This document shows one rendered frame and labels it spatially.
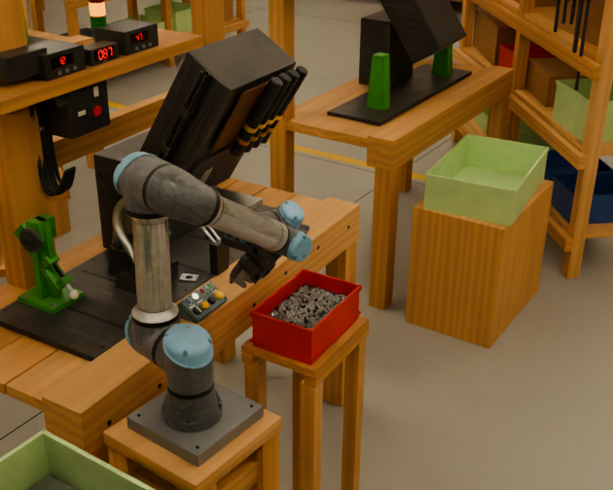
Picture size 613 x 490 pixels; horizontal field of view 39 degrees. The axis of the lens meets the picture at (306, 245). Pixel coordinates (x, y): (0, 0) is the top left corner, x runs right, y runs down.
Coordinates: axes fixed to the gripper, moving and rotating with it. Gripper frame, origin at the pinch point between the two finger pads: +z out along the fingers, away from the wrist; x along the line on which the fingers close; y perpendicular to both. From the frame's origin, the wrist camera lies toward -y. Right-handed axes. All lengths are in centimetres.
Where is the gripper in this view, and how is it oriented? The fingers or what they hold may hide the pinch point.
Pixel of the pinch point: (231, 278)
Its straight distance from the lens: 256.9
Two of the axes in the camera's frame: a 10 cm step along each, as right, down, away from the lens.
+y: 7.0, 7.1, -1.1
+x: 5.1, -3.8, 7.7
